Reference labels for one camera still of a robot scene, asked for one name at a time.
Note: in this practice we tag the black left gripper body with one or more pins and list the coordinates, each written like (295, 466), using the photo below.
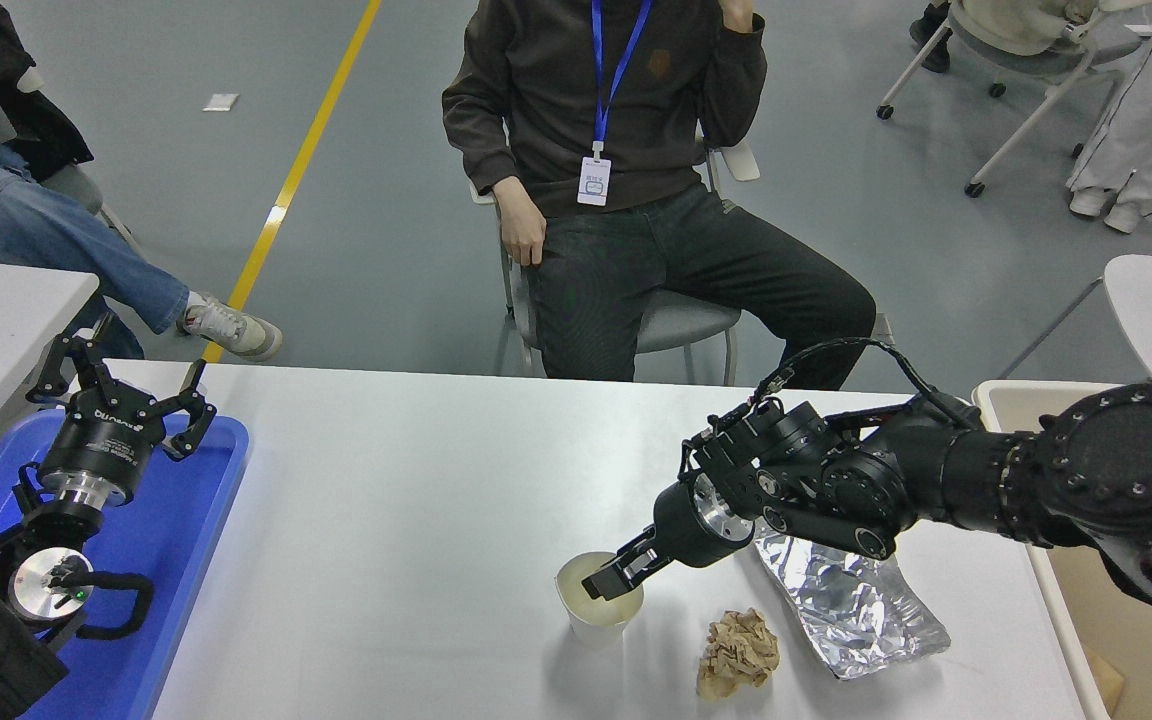
(101, 445)

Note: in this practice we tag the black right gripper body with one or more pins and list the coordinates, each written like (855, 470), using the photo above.
(681, 530)

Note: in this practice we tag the white paper cup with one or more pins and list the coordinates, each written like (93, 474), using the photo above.
(596, 625)

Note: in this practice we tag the tan paper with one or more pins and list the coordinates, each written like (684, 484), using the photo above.
(736, 655)

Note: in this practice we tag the silver foil tray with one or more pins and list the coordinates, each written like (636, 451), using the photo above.
(856, 610)

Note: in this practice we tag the person's right hand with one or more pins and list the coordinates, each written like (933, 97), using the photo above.
(521, 225)

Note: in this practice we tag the person's left hand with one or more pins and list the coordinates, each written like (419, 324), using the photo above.
(739, 14)

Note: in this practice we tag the blue plastic tray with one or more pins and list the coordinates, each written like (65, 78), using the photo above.
(186, 560)

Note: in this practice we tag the grey chair with white armrests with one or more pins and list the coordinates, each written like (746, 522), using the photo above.
(681, 320)

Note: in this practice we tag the metal floor plate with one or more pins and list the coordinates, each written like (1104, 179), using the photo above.
(884, 330)

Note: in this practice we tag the white paper scrap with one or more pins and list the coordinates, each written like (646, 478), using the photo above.
(221, 102)

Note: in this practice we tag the large pale bin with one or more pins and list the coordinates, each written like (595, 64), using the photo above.
(1086, 620)

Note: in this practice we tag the tan cardboard scrap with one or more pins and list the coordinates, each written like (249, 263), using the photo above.
(1104, 685)

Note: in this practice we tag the white rolling chair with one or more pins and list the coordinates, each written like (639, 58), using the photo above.
(1021, 65)

